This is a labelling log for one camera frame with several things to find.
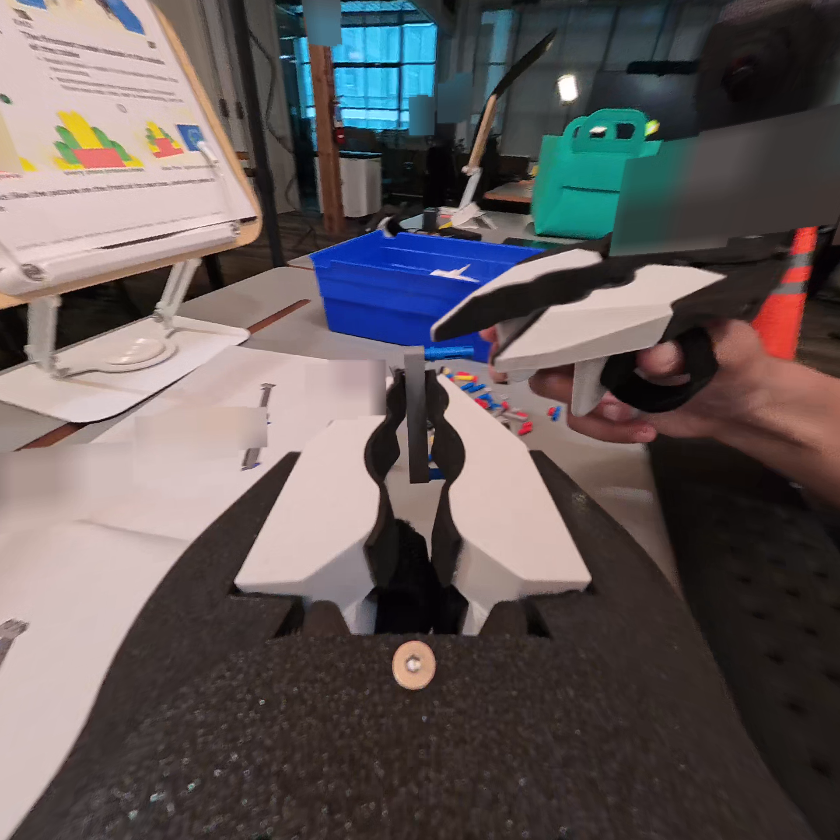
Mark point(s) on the wooden support post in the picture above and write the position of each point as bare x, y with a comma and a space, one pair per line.
326, 164

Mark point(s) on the blue plastic bin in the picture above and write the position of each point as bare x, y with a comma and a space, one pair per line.
367, 302

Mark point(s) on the white paper scrap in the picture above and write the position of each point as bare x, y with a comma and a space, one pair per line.
453, 272

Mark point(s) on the orange striped traffic cone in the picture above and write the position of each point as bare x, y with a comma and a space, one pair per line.
784, 321

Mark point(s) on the lit wall lamp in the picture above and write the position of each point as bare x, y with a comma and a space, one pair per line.
568, 87

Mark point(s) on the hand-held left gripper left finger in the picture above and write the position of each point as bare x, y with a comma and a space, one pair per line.
308, 518

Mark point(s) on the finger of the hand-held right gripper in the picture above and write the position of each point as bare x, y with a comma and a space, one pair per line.
604, 321
525, 282

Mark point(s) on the pile of colourful connector pins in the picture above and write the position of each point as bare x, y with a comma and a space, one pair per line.
485, 397

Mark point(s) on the white wooden document stand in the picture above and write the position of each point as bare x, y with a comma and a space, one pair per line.
39, 394

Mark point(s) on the long black toy beam assembly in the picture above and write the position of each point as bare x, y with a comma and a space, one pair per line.
417, 426

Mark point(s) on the large paned window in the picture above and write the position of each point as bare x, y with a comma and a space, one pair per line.
374, 85

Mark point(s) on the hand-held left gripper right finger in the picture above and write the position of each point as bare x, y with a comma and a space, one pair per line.
525, 518

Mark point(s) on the black wooden desk lamp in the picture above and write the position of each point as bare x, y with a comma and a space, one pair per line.
489, 111

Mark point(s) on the printed paper sheet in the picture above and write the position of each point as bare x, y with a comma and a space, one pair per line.
98, 197

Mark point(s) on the person's right hand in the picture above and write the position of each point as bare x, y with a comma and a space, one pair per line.
741, 380

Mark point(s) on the white cabinet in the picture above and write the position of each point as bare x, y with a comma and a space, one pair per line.
361, 187

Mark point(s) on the teal carry case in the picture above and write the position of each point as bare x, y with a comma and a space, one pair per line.
571, 197

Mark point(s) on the person's right forearm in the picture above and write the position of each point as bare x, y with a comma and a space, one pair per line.
814, 433

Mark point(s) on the white instruction booklet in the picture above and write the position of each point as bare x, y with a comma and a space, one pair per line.
98, 590

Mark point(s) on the black perforated panel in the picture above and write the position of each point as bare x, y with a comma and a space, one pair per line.
754, 623

